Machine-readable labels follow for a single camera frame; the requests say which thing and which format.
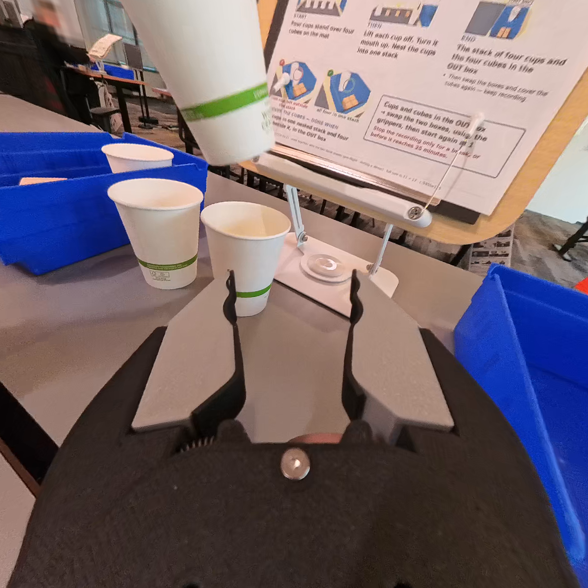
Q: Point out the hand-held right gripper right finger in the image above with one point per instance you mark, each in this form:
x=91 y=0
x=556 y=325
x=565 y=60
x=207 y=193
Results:
x=395 y=363

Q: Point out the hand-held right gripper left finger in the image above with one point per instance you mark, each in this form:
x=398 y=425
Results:
x=193 y=363

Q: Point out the white paper cup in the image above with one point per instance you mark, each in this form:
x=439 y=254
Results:
x=206 y=69
x=248 y=257
x=138 y=160
x=160 y=229

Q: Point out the blue plastic bin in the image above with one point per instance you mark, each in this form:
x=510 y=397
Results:
x=505 y=344
x=55 y=229

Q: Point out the wooden cube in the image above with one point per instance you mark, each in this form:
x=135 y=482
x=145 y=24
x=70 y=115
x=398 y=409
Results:
x=43 y=181

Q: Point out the printed leaflet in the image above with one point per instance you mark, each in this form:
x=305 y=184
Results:
x=491 y=250

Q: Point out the instruction sheet on stand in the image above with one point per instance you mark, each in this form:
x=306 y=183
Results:
x=528 y=229

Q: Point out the orange floor cone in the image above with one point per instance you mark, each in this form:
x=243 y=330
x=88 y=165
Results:
x=582 y=285

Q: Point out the printed instruction sheet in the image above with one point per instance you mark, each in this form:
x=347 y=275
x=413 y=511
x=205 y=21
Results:
x=413 y=92

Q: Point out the background work desk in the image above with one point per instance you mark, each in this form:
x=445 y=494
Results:
x=110 y=80

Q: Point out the small blue bin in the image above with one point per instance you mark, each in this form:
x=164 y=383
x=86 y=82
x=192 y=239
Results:
x=115 y=70

